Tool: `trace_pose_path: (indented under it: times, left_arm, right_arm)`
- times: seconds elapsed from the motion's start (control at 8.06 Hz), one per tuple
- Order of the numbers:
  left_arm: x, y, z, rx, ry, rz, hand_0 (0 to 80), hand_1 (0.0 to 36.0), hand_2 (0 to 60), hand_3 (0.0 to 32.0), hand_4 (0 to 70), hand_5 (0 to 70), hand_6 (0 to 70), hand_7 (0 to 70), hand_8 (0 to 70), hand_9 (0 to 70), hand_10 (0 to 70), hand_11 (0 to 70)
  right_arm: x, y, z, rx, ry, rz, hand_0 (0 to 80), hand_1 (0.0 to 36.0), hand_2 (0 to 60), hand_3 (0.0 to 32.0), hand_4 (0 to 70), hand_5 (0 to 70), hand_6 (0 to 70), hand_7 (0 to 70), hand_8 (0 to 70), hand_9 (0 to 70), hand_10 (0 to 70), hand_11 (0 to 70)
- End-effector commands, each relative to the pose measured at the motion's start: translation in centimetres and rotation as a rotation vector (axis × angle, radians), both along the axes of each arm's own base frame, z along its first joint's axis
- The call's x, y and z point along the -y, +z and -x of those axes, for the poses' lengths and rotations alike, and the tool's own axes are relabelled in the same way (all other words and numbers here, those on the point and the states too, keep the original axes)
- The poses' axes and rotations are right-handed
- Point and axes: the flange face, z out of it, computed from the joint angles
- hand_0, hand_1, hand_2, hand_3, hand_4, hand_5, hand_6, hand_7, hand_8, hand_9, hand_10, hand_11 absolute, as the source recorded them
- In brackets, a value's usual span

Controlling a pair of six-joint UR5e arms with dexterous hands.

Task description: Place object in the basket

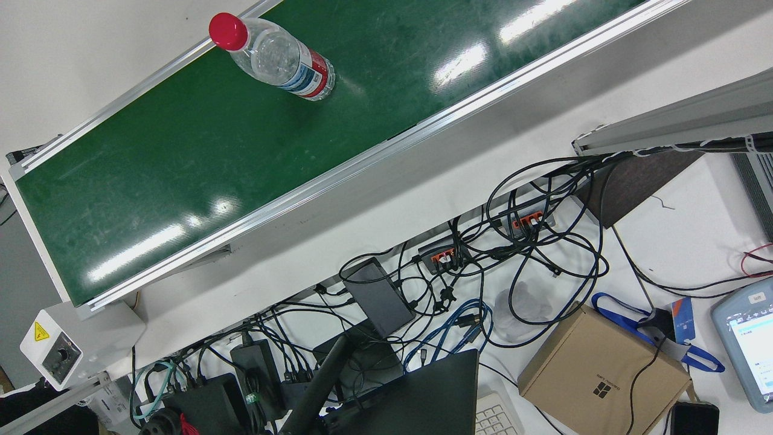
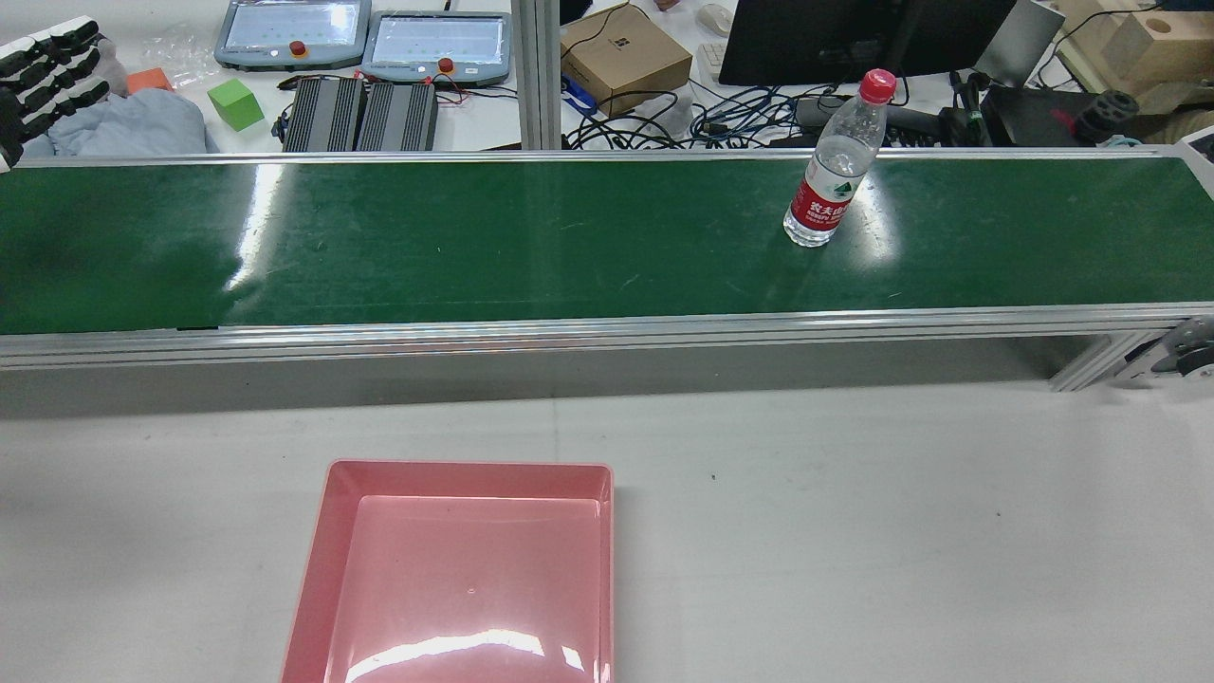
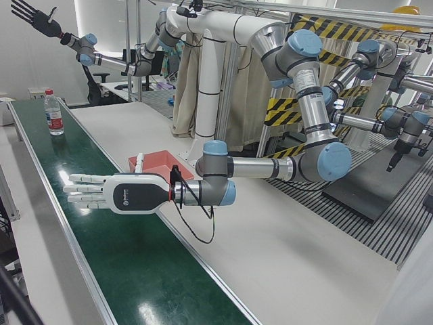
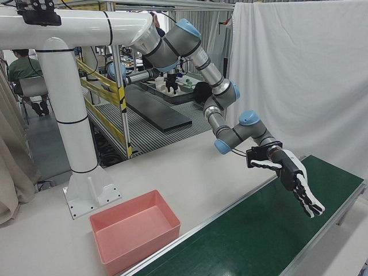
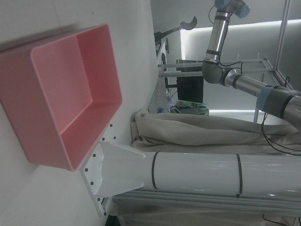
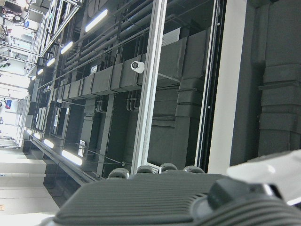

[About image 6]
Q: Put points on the right robot hand dark ribbed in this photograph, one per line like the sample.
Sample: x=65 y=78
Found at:
x=141 y=200

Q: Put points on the ceiling strip light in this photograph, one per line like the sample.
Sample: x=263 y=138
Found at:
x=40 y=71
x=66 y=47
x=50 y=62
x=72 y=157
x=96 y=20
x=48 y=143

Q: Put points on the white vent grille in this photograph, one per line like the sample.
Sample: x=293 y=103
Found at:
x=171 y=37

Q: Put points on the aluminium profile post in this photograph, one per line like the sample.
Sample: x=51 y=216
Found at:
x=150 y=82

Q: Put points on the grey rectangular ventilation duct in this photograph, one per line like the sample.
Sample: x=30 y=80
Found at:
x=103 y=82

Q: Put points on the white dome security camera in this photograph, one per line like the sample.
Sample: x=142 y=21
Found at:
x=137 y=66

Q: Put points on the white frame beam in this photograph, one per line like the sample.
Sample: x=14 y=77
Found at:
x=228 y=94

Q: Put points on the large grey insulated duct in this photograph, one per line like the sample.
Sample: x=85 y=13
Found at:
x=279 y=94

